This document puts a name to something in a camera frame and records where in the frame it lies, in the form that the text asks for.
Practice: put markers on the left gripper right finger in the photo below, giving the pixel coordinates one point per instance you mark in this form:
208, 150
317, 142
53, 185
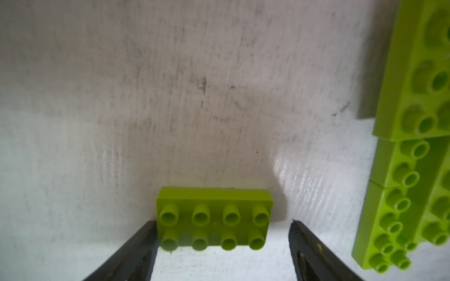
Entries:
313, 260

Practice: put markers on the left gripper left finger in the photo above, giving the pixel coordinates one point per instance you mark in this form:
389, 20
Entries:
134, 261

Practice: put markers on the green lego brick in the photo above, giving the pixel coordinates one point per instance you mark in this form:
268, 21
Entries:
414, 100
208, 217
380, 241
420, 170

